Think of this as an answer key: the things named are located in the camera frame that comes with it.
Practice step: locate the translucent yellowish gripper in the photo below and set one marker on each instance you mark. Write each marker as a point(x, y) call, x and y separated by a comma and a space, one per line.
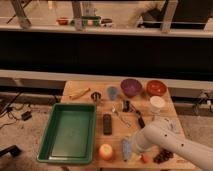
point(134, 157)

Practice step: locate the blue sponge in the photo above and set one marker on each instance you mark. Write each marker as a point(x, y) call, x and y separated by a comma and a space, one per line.
point(126, 149)

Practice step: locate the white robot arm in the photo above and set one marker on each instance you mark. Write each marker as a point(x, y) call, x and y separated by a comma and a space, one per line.
point(157, 133)

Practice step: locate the orange carrot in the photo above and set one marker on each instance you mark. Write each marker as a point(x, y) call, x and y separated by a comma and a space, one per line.
point(145, 158)

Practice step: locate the bunch of dark grapes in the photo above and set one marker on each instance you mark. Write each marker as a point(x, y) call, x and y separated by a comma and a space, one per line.
point(163, 156)

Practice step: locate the red yellow apple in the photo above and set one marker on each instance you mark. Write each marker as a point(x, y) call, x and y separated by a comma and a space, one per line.
point(106, 152)

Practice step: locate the black remote control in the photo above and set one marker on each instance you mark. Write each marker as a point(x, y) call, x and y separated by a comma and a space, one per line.
point(107, 124)

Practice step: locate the metal spoon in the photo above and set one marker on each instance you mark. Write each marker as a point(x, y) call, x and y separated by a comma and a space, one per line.
point(121, 117)

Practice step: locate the black binder clip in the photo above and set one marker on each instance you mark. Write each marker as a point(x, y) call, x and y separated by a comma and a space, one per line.
point(125, 106)

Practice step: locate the white cup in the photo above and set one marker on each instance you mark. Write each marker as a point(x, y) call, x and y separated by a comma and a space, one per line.
point(156, 104)

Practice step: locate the purple bowl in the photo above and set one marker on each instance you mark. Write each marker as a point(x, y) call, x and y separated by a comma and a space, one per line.
point(131, 87)

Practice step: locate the red bowl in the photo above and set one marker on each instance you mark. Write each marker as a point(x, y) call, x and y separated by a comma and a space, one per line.
point(156, 88)

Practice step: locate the green plastic tray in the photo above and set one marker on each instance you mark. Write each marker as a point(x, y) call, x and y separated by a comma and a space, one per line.
point(69, 136)

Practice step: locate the yellow banana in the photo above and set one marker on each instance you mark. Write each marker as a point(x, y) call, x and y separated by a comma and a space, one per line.
point(79, 93)

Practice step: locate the black power adapter on floor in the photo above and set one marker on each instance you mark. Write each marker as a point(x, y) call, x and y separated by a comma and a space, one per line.
point(26, 115)

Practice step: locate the black handled knife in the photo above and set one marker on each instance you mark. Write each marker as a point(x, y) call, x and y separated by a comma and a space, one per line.
point(138, 113)

